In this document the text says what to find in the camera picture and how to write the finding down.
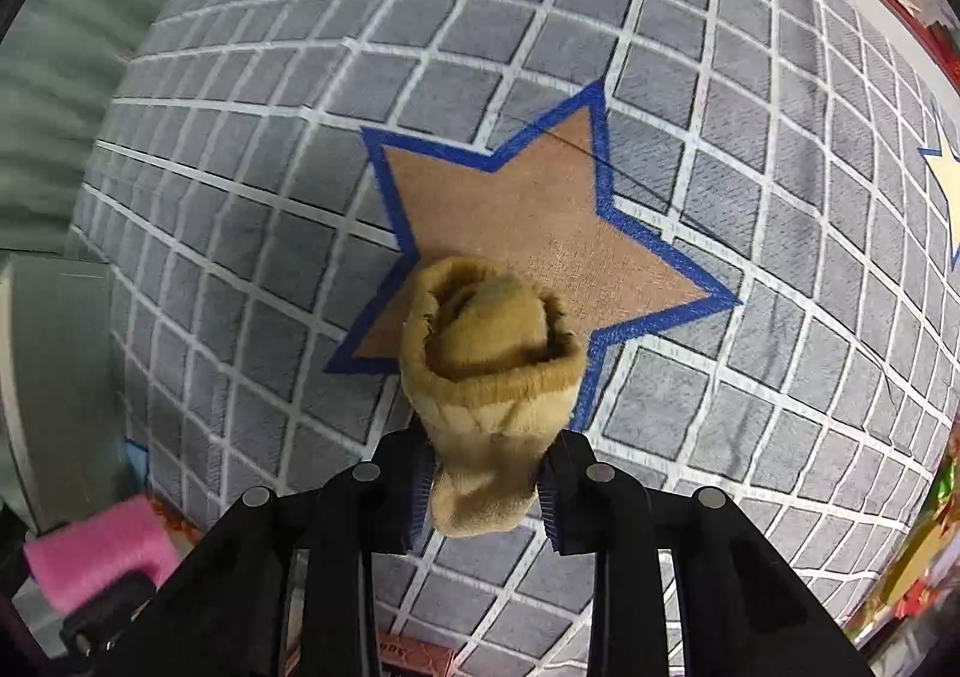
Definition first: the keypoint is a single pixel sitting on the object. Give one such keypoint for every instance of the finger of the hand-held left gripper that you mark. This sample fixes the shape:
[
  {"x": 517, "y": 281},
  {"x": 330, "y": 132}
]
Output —
[{"x": 105, "y": 613}]

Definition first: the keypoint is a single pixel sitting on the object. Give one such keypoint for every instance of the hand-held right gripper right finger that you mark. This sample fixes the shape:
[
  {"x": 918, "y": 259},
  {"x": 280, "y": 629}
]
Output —
[{"x": 551, "y": 512}]

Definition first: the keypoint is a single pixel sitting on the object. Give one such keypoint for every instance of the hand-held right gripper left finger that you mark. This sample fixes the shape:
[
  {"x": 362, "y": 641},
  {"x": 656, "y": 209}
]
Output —
[{"x": 420, "y": 504}]

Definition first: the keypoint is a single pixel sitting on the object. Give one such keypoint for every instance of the beige sock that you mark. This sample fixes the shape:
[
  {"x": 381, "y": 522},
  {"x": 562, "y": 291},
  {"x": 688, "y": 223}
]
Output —
[{"x": 487, "y": 407}]

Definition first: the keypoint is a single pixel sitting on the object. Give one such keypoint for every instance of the white cardboard box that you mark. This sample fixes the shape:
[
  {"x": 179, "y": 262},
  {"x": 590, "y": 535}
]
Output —
[{"x": 52, "y": 384}]

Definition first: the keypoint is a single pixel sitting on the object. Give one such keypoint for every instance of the squirrel print tissue pack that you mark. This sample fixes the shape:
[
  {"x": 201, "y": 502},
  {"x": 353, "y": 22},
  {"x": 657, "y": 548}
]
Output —
[{"x": 176, "y": 523}]

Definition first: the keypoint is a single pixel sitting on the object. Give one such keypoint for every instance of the red carton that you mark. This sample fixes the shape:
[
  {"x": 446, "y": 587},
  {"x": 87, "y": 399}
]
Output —
[{"x": 412, "y": 658}]

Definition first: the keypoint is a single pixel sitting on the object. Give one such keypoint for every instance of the grey checked star tablecloth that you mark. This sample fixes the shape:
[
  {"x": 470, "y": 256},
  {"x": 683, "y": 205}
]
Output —
[{"x": 525, "y": 122}]

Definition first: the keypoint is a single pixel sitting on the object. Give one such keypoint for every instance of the green curtain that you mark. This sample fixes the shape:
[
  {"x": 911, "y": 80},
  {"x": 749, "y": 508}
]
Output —
[{"x": 67, "y": 84}]

